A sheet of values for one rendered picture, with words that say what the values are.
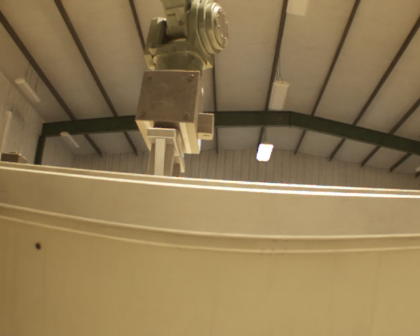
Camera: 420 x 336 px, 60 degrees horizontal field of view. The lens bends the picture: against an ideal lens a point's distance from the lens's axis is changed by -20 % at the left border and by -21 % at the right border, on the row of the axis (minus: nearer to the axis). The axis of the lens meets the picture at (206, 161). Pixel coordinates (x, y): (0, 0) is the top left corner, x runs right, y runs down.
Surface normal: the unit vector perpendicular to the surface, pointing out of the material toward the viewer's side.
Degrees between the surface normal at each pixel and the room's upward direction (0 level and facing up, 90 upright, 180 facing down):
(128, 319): 90
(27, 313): 90
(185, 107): 90
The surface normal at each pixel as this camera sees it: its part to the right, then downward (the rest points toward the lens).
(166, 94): -0.04, -0.29
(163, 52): -0.33, -0.29
